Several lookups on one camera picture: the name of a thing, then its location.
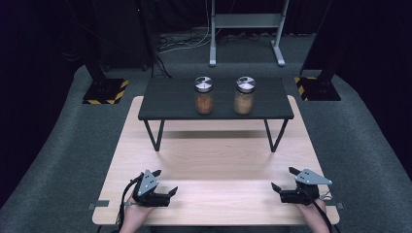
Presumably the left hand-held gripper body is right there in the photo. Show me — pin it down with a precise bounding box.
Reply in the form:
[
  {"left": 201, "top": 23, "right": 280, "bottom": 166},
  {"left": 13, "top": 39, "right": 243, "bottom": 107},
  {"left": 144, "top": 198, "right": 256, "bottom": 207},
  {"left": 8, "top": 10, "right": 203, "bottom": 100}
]
[{"left": 130, "top": 169, "right": 171, "bottom": 209}]

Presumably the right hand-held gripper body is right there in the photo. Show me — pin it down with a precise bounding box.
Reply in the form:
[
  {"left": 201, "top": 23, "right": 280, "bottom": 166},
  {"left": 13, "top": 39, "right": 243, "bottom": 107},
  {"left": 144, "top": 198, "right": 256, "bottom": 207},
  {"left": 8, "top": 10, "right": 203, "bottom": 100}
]
[{"left": 279, "top": 168, "right": 333, "bottom": 207}]

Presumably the small black table shelf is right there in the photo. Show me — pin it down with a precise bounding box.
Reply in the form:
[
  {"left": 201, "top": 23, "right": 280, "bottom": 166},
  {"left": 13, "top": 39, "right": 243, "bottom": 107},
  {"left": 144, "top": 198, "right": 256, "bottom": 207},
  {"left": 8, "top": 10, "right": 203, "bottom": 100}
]
[{"left": 138, "top": 77, "right": 295, "bottom": 153}]

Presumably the glass jar of pale tan powder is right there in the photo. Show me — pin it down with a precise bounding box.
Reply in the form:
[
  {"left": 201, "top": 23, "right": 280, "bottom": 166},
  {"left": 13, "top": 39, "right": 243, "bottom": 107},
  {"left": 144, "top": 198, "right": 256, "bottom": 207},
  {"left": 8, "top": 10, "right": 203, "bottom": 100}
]
[{"left": 233, "top": 76, "right": 257, "bottom": 116}]

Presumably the glass jar of reddish-brown powder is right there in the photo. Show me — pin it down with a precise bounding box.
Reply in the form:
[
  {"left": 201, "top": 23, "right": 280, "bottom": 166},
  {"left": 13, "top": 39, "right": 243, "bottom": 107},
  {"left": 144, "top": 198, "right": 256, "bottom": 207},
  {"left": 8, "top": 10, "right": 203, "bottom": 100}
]
[{"left": 193, "top": 76, "right": 216, "bottom": 116}]

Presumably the person's right hand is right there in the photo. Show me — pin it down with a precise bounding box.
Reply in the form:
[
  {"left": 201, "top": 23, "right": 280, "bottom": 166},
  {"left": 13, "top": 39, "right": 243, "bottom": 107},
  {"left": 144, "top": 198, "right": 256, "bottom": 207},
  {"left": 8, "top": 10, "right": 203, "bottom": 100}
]
[{"left": 297, "top": 198, "right": 328, "bottom": 224}]

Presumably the person's left hand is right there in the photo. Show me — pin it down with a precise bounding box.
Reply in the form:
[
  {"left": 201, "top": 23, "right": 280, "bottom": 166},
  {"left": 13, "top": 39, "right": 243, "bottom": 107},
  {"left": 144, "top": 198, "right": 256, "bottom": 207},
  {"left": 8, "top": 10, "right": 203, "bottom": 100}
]
[{"left": 123, "top": 195, "right": 155, "bottom": 225}]

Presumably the black stand with striped base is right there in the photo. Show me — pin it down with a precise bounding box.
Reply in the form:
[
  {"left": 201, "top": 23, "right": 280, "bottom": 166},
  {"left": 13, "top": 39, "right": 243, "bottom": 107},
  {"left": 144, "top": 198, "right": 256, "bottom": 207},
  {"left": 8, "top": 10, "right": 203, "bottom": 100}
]
[
  {"left": 82, "top": 48, "right": 130, "bottom": 106},
  {"left": 293, "top": 48, "right": 345, "bottom": 102}
]

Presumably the dark wheeled stand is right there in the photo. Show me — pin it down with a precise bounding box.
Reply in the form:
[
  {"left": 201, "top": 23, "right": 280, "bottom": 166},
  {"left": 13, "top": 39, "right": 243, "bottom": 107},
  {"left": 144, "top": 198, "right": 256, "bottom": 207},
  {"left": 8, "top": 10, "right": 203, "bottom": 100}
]
[{"left": 96, "top": 0, "right": 157, "bottom": 73}]

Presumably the grey metal stand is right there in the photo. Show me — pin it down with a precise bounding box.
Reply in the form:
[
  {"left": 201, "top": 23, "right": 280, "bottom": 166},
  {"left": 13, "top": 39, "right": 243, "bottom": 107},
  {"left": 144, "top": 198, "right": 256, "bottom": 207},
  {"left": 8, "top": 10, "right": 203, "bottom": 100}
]
[{"left": 208, "top": 0, "right": 291, "bottom": 68}]

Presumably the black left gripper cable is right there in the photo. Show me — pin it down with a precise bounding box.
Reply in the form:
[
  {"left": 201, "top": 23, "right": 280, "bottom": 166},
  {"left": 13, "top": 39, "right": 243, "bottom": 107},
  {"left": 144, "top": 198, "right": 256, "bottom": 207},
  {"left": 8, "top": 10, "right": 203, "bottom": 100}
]
[{"left": 117, "top": 176, "right": 144, "bottom": 229}]

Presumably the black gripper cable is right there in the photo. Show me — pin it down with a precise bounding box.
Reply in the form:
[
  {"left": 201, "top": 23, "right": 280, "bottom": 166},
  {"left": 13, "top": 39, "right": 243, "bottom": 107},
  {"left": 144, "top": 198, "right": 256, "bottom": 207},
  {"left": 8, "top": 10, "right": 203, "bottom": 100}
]
[
  {"left": 312, "top": 199, "right": 340, "bottom": 233},
  {"left": 117, "top": 176, "right": 144, "bottom": 229}
]

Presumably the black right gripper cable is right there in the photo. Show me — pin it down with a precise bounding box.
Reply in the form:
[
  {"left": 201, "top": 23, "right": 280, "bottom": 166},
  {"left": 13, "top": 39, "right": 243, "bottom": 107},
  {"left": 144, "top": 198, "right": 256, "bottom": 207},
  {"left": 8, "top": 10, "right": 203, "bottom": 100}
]
[{"left": 312, "top": 199, "right": 340, "bottom": 233}]

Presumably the bundle of floor cables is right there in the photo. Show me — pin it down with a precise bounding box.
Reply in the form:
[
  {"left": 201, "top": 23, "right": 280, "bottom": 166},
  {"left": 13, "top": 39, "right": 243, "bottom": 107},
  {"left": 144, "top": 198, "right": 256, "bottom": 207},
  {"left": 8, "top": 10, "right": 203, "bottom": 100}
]
[{"left": 156, "top": 28, "right": 212, "bottom": 55}]

